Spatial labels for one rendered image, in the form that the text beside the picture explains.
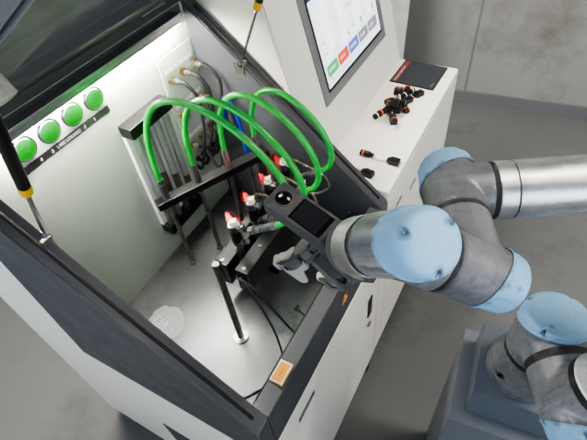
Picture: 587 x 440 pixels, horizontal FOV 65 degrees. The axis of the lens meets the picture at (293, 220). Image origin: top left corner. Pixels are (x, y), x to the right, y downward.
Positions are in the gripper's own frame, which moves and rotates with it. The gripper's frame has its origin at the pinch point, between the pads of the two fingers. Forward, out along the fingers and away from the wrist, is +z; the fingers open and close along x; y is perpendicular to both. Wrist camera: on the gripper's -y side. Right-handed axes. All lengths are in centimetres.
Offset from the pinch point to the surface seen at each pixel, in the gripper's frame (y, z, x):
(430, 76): 16, 59, 96
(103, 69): -46, 27, 7
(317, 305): 22.3, 28.6, 1.0
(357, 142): 10, 52, 52
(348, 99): -1, 54, 61
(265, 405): 23.1, 20.3, -22.9
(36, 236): -30.6, 17.8, -25.0
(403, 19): 5, 141, 180
